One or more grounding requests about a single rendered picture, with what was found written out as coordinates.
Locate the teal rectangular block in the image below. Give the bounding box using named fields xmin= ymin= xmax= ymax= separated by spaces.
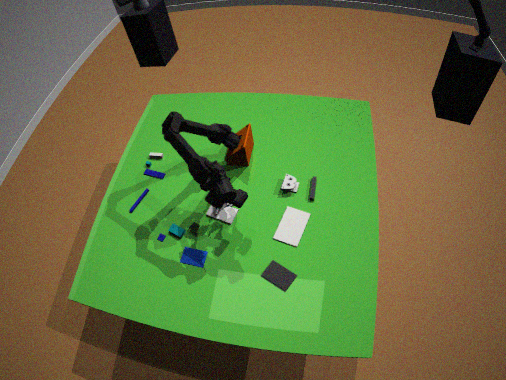
xmin=168 ymin=224 xmax=186 ymax=238

